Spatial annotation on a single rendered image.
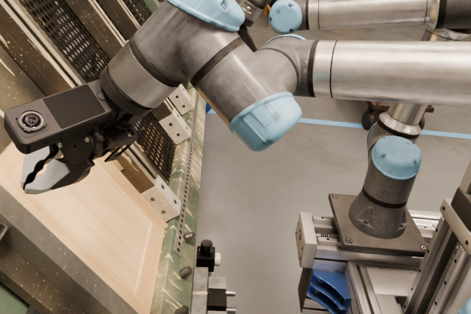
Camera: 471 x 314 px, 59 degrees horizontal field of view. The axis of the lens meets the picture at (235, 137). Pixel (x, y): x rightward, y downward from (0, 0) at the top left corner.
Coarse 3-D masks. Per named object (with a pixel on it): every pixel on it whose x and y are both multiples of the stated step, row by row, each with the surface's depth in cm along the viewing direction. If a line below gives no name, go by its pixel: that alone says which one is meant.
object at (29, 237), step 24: (0, 192) 73; (0, 216) 71; (24, 216) 75; (24, 240) 73; (48, 240) 77; (48, 264) 76; (72, 264) 80; (72, 288) 79; (96, 288) 82; (96, 312) 83; (120, 312) 85
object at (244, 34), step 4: (240, 28) 111; (244, 28) 110; (240, 32) 111; (244, 32) 111; (248, 32) 114; (240, 36) 112; (244, 36) 112; (248, 36) 112; (244, 40) 112; (248, 40) 112; (252, 40) 116; (248, 44) 113; (252, 44) 113; (252, 48) 113; (256, 48) 116
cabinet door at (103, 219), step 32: (0, 160) 79; (96, 160) 109; (64, 192) 92; (96, 192) 102; (128, 192) 115; (64, 224) 87; (96, 224) 96; (128, 224) 108; (160, 224) 122; (96, 256) 91; (128, 256) 101; (128, 288) 95
